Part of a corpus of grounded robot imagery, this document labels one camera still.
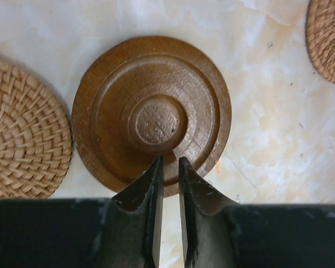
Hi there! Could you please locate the woven rattan coaster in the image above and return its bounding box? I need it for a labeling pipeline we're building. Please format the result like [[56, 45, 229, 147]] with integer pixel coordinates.
[[305, 0, 335, 83], [0, 58, 73, 199]]

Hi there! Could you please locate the dark brown wooden coaster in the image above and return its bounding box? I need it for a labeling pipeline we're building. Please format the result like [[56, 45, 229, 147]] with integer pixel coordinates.
[[72, 36, 232, 197]]

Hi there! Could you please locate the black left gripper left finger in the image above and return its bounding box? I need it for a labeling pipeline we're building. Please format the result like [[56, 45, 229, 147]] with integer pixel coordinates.
[[0, 156, 164, 267]]

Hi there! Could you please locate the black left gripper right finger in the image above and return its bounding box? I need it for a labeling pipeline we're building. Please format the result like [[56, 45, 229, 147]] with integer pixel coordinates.
[[179, 157, 335, 267]]

